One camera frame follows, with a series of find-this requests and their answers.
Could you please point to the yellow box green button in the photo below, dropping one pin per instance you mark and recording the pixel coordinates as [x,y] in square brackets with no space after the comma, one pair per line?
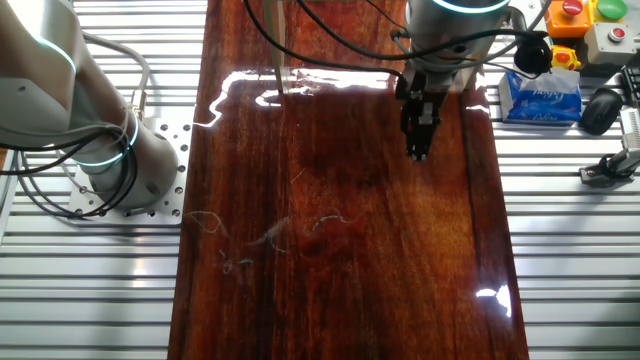
[611,9]

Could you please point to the silver perforated base plate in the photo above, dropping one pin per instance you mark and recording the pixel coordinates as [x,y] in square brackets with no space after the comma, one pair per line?
[172,140]

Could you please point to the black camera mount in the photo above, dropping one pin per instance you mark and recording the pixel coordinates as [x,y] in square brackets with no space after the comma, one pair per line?
[597,176]

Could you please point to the small silver camera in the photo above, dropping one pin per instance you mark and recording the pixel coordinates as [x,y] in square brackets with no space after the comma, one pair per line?
[630,150]

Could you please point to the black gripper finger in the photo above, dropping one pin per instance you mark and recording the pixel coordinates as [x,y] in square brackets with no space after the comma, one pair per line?
[425,132]
[405,125]

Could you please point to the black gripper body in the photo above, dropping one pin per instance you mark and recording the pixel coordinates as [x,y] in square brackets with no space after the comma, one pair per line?
[415,87]

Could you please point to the orange emergency stop box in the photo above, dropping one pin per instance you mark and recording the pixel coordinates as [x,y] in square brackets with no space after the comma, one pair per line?
[567,25]

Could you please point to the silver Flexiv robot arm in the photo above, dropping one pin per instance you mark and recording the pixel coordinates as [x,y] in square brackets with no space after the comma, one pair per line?
[45,80]

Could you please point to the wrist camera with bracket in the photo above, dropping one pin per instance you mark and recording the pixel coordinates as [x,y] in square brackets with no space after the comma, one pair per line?
[532,55]

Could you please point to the blue tissue pack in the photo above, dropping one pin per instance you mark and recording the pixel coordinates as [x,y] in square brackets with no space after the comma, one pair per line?
[540,105]

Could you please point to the grey box small red button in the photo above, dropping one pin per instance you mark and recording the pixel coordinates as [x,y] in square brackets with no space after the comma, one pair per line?
[607,47]

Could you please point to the black computer mouse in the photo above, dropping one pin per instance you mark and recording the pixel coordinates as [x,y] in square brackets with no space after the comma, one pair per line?
[600,111]

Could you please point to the black keyboard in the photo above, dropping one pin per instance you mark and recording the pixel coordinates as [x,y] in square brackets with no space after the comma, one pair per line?
[632,85]

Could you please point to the glossy dark wooden board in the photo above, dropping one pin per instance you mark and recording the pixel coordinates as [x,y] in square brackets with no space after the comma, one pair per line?
[350,250]

